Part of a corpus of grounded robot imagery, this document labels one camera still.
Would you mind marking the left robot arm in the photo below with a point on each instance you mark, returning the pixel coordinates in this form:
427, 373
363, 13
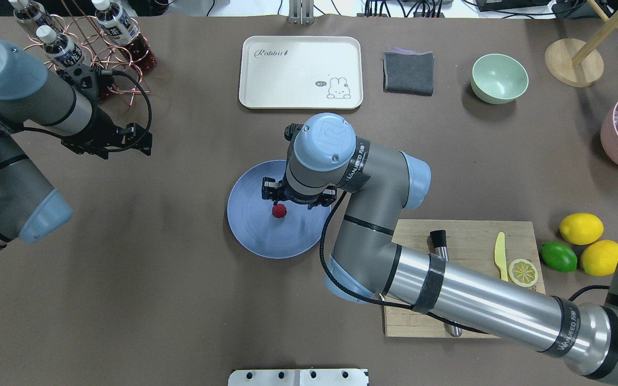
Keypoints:
34, 99

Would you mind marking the green lime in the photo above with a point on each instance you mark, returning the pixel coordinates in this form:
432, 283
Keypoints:
559, 256

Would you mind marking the steel muddler black tip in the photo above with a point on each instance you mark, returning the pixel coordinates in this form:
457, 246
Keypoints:
438, 240

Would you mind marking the wooden cup stand base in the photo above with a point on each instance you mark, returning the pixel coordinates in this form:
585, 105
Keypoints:
569, 62

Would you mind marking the red strawberry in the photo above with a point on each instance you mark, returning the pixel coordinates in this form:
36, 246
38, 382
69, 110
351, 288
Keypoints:
279, 210

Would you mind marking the blue plate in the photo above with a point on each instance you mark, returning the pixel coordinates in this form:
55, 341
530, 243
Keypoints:
255, 227

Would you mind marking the drink bottle white cap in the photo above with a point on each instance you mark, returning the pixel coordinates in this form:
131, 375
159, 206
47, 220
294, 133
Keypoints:
60, 48

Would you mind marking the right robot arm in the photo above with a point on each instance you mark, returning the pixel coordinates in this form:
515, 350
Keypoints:
325, 155

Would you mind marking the grey folded cloth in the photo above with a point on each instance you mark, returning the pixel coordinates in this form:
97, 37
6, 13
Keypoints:
407, 71

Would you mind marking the copper wire bottle rack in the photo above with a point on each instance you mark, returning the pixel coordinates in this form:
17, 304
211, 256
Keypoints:
97, 49

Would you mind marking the cream rabbit tray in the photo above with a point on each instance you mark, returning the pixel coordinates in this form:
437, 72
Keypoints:
301, 72

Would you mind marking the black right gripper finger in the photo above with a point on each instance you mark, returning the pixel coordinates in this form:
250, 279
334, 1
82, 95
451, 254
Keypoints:
325, 199
271, 190

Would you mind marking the yellow plastic knife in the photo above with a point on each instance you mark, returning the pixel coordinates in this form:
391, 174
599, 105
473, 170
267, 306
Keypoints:
500, 258

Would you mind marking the wooden cutting board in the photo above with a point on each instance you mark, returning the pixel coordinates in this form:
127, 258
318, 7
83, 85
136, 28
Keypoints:
472, 245

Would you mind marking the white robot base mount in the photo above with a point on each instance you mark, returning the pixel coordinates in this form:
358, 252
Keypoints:
320, 376

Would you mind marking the yellow lemon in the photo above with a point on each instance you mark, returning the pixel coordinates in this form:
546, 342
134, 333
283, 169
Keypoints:
581, 228
600, 259

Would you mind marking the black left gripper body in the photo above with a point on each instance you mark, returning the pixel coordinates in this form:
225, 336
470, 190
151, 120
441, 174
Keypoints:
101, 124

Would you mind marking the mint green bowl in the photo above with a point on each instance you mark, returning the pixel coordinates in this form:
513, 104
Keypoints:
498, 79

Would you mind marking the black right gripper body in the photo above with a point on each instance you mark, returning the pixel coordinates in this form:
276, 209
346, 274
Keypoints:
270, 188

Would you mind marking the lemon half upper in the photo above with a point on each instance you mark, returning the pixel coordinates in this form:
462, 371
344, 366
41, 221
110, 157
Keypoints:
523, 273

